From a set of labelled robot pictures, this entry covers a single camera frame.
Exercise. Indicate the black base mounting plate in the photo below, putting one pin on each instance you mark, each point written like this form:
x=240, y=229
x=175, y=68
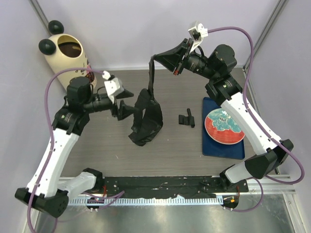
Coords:
x=164, y=187

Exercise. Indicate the black trash bag roll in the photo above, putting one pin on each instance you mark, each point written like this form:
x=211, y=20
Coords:
x=187, y=120

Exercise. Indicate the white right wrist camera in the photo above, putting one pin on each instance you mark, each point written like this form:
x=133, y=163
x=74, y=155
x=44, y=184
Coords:
x=197, y=32

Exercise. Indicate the dark blue tray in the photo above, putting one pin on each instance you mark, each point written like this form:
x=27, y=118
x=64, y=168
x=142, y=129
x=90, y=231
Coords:
x=213, y=148

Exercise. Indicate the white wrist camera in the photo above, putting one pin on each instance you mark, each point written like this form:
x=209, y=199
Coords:
x=113, y=85
x=197, y=32

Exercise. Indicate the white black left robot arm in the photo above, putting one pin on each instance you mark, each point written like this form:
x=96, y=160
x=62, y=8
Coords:
x=43, y=192

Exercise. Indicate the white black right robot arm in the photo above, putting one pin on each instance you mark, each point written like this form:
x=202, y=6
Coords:
x=270, y=150

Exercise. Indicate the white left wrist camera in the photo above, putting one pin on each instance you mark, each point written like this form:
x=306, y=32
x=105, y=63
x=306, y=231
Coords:
x=113, y=85

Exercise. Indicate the red teal floral plate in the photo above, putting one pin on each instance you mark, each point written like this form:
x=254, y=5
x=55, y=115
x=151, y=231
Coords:
x=222, y=128

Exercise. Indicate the aluminium frame rail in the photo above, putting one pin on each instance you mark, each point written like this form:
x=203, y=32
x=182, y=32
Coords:
x=268, y=186

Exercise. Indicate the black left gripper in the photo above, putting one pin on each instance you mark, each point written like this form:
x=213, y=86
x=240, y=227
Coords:
x=124, y=110

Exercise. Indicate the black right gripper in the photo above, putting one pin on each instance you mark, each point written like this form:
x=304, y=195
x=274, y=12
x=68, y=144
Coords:
x=173, y=58

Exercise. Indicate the white slotted cable duct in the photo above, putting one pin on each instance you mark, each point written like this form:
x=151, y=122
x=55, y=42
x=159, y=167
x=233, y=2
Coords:
x=179, y=200

